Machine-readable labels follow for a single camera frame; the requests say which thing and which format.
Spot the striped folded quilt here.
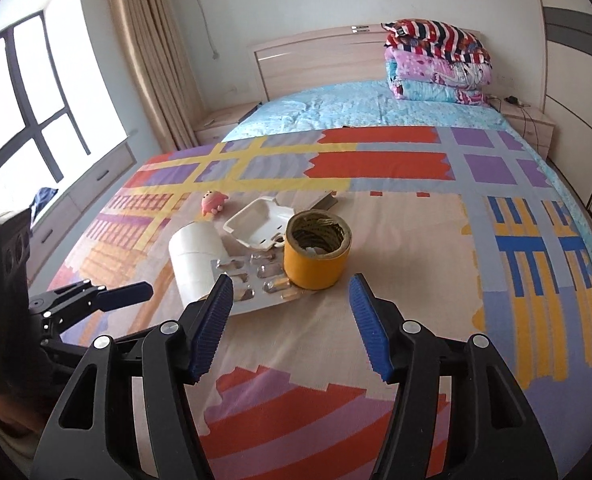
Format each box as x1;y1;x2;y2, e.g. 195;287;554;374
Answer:
381;18;490;64

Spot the beige curtain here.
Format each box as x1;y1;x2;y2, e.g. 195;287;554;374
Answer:
108;0;206;152

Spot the right bedside table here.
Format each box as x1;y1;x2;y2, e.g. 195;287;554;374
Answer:
488;96;555;159

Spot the left bedside table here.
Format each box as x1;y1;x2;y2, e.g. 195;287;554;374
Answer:
195;102;261;145

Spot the window drawer cabinet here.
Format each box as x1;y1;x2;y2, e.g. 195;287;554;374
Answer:
26;141;135;284

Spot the colourful patterned bed cover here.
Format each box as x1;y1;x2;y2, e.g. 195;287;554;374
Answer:
53;126;592;479

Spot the yellow tape roll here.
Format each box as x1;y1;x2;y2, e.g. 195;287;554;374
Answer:
283;210;352;290

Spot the silver pill blister pack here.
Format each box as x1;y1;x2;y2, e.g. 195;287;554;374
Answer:
210;250;308;316

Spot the wooden headboard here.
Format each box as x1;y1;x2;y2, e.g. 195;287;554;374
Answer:
250;24;386;102

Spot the blue cloth on cabinet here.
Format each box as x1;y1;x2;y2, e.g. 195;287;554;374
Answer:
30;188;58;222

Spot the pink folded quilt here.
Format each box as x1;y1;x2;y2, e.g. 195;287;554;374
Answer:
384;47;492;105

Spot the pink plush toy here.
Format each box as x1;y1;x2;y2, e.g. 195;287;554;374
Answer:
200;191;229;217

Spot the white paper roll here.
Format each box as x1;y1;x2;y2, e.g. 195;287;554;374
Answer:
168;221;230;307

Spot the bedside table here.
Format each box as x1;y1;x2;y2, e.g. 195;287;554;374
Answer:
488;96;555;159
195;102;261;145

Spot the dark framed window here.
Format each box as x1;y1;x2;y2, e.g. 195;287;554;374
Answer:
0;11;90;198

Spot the light blue bed sheet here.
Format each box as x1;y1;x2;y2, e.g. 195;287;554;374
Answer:
221;79;510;142

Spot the white wardrobe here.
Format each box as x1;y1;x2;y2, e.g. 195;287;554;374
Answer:
540;0;592;212

